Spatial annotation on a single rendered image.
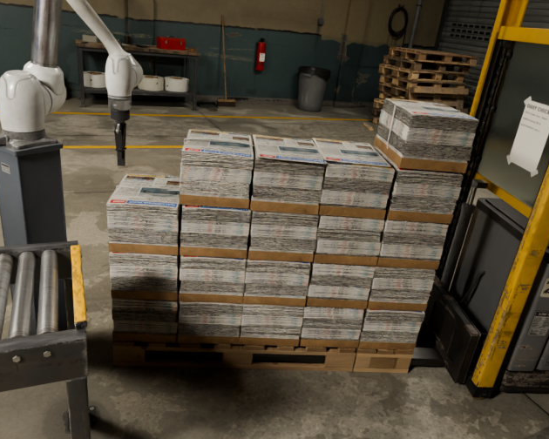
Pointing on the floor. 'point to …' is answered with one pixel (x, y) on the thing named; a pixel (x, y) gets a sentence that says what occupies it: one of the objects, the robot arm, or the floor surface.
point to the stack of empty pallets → (418, 73)
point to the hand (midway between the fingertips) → (121, 157)
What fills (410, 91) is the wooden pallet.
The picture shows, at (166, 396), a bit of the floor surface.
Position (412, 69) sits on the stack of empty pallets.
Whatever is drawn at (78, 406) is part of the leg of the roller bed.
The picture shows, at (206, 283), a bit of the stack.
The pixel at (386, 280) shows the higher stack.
